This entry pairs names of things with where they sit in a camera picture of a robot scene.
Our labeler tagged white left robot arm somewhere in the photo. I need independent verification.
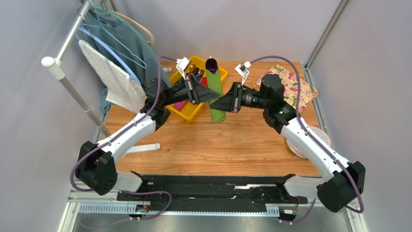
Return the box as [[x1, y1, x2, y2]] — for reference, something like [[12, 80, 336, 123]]
[[70, 77, 220, 195]]

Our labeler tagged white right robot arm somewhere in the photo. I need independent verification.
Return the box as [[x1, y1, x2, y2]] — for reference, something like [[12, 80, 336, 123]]
[[210, 74, 366, 213]]

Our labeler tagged white towel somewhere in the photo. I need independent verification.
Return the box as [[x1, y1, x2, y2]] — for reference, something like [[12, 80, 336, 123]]
[[79, 40, 147, 114]]

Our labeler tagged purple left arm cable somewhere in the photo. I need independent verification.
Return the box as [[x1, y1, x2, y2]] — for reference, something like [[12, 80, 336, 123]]
[[70, 55, 179, 221]]

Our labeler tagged aluminium frame rail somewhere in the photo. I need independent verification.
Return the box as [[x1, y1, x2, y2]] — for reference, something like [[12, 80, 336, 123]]
[[58, 175, 368, 232]]

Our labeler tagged grey-green t-shirt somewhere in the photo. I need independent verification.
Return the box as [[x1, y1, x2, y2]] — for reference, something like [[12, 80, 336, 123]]
[[76, 4, 173, 115]]

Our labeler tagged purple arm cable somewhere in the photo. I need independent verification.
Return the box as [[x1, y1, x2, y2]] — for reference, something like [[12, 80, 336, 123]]
[[249, 55, 365, 225], [70, 55, 179, 221]]

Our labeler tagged pink rolled napkin in bin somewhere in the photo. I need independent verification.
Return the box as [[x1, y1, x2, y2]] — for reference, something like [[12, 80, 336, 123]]
[[173, 100, 188, 111]]

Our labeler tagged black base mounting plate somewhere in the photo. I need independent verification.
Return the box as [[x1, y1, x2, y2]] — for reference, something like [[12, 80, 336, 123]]
[[117, 175, 308, 213]]

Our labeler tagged wooden clothes hanger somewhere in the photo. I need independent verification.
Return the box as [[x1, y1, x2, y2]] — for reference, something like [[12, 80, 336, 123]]
[[100, 0, 155, 46]]

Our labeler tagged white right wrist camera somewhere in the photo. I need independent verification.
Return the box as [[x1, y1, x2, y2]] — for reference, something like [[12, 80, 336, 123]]
[[235, 61, 251, 86]]

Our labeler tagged blue wire hanger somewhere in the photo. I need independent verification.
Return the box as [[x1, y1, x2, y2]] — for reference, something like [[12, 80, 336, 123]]
[[76, 8, 147, 85]]

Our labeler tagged green paper napkin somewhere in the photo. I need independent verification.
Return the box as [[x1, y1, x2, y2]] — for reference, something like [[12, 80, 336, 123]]
[[206, 66, 227, 123]]

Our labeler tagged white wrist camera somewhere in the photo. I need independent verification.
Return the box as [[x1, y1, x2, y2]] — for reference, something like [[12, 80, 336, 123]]
[[235, 61, 251, 86], [176, 57, 191, 79]]

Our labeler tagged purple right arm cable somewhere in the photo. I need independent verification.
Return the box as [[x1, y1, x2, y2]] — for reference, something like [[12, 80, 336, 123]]
[[249, 55, 365, 225]]

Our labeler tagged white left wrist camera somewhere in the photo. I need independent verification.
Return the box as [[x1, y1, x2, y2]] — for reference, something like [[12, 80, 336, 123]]
[[176, 57, 191, 79]]

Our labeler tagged white mesh food cover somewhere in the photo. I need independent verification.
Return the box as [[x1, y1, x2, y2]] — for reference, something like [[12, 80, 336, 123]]
[[286, 126, 332, 159]]

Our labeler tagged dark purple spoon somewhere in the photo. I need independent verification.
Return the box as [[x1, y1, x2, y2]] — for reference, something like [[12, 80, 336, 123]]
[[205, 57, 219, 74]]

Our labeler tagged floral patterned tray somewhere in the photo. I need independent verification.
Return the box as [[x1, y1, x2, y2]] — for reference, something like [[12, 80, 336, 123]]
[[265, 65, 319, 113]]

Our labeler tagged yellow plastic cutlery bin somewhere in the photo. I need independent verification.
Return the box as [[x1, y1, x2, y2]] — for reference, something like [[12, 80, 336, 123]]
[[165, 55, 229, 123]]

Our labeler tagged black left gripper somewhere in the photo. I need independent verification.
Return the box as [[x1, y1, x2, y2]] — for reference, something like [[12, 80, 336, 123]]
[[162, 75, 221, 108]]

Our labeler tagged red rolled napkin in bin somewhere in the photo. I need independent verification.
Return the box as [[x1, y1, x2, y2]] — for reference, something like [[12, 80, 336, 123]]
[[199, 77, 207, 87]]

